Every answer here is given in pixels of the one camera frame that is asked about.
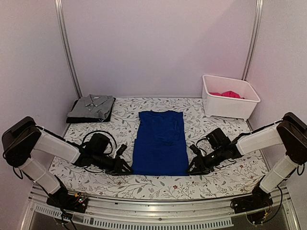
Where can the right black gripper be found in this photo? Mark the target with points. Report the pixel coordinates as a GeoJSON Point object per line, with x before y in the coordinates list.
{"type": "Point", "coordinates": [201, 167]}

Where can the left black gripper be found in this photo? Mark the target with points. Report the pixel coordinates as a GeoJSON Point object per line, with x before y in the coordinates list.
{"type": "Point", "coordinates": [117, 167]}

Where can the blue t-shirt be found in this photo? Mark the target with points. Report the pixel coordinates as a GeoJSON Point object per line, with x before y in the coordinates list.
{"type": "Point", "coordinates": [160, 147]}

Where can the grey shirt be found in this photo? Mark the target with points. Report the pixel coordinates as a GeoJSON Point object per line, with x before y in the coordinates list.
{"type": "Point", "coordinates": [92, 106]}

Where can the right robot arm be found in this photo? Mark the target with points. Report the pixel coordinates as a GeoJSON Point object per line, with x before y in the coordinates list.
{"type": "Point", "coordinates": [288, 134]}

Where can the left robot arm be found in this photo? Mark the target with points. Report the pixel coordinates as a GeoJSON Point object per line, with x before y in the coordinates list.
{"type": "Point", "coordinates": [26, 137]}

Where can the white plastic laundry bin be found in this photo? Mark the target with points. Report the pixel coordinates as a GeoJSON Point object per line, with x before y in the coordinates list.
{"type": "Point", "coordinates": [215, 105]}

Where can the floral tablecloth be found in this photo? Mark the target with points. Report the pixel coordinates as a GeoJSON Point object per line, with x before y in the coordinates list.
{"type": "Point", "coordinates": [228, 179]}

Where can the folded black garment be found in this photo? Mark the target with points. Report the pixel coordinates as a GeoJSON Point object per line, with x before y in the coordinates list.
{"type": "Point", "coordinates": [77, 120]}

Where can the pink garment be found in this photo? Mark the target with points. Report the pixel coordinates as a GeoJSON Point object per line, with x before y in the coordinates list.
{"type": "Point", "coordinates": [228, 94]}

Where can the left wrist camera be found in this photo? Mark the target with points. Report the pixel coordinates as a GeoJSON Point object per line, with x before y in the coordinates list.
{"type": "Point", "coordinates": [101, 145]}

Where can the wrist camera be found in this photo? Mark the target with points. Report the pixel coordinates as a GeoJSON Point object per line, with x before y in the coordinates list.
{"type": "Point", "coordinates": [216, 139]}
{"type": "Point", "coordinates": [101, 145]}

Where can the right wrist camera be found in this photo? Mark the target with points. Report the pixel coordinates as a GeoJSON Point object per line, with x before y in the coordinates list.
{"type": "Point", "coordinates": [216, 139]}

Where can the front aluminium rail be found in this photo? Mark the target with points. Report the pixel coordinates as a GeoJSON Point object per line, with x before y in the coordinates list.
{"type": "Point", "coordinates": [112, 213]}

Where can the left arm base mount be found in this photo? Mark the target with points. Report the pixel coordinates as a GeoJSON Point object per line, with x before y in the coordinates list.
{"type": "Point", "coordinates": [62, 199]}

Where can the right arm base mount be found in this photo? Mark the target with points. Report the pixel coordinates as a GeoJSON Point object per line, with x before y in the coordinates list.
{"type": "Point", "coordinates": [257, 207]}

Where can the right aluminium frame post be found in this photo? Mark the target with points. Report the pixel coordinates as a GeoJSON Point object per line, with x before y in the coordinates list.
{"type": "Point", "coordinates": [254, 37]}

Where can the aluminium frame post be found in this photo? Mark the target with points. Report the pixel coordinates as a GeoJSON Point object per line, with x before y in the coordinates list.
{"type": "Point", "coordinates": [254, 37]}
{"type": "Point", "coordinates": [66, 46]}

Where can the left aluminium frame post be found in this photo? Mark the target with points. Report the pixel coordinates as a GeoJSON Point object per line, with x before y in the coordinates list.
{"type": "Point", "coordinates": [66, 46]}

